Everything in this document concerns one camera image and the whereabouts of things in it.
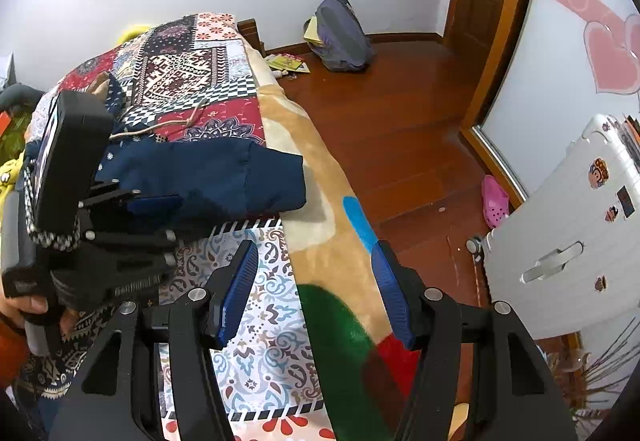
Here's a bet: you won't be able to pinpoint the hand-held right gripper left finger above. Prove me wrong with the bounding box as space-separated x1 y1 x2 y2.
47 238 261 441

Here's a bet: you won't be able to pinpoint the wardrobe door with pink hearts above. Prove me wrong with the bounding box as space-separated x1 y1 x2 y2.
481 0 640 198

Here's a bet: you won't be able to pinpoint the yellow papers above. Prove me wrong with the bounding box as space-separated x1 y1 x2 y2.
303 17 326 45

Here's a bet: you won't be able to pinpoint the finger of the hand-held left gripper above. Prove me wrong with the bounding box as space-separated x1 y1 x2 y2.
82 227 178 272
79 180 184 225

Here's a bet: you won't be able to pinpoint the colourful booklet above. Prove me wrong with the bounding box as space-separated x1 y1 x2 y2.
265 53 312 75

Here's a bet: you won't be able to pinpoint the navy blue dotted garment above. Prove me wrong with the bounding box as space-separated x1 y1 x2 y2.
25 71 307 228

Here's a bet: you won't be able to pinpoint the white suitcase with stickers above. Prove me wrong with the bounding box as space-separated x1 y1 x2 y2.
466 114 640 341

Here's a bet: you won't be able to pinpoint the beige plush blanket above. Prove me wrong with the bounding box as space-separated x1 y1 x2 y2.
244 44 432 441

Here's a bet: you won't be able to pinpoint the person's left hand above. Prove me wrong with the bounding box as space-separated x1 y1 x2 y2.
0 292 81 338

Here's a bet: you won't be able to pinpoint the black white braided strap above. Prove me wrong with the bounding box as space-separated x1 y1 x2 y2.
24 158 82 251

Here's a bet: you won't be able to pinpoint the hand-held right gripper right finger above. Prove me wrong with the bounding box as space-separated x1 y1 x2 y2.
371 239 581 441

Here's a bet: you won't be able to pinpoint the pink clog shoe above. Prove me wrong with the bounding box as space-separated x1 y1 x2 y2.
481 174 511 230

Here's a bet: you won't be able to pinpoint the patchwork patterned quilt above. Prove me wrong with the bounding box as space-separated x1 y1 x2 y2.
15 11 337 441

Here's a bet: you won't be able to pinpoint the wooden bed footboard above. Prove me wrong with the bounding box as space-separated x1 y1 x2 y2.
237 18 267 58

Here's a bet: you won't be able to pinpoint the dried branches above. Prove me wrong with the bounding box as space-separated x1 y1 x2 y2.
544 315 640 414

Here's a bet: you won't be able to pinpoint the grey purple backpack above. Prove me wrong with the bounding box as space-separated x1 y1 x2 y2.
307 0 376 73

